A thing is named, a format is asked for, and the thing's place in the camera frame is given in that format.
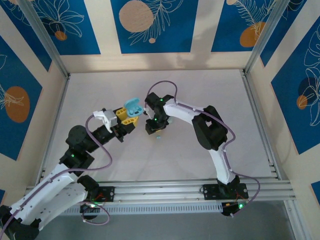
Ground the blue earbud charging case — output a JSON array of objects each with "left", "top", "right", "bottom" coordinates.
[{"left": 124, "top": 96, "right": 145, "bottom": 118}]

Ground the black controller board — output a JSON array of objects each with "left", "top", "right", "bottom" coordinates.
[
  {"left": 221, "top": 200, "right": 250, "bottom": 218},
  {"left": 79, "top": 201, "right": 102, "bottom": 221}
]

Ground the aluminium side rail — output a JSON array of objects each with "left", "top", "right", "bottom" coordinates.
[
  {"left": 239, "top": 69, "right": 283, "bottom": 180},
  {"left": 36, "top": 74, "right": 71, "bottom": 185}
]

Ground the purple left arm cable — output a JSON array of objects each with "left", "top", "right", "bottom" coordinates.
[{"left": 0, "top": 113, "right": 113, "bottom": 233}]

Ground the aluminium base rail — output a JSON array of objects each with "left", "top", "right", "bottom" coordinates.
[{"left": 24, "top": 177, "right": 293, "bottom": 202}]

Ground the grey slotted cable duct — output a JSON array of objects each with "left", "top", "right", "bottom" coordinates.
[{"left": 62, "top": 201, "right": 225, "bottom": 216}]

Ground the aluminium frame post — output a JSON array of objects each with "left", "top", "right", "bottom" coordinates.
[
  {"left": 242, "top": 0, "right": 293, "bottom": 75},
  {"left": 17, "top": 0, "right": 71, "bottom": 79}
]

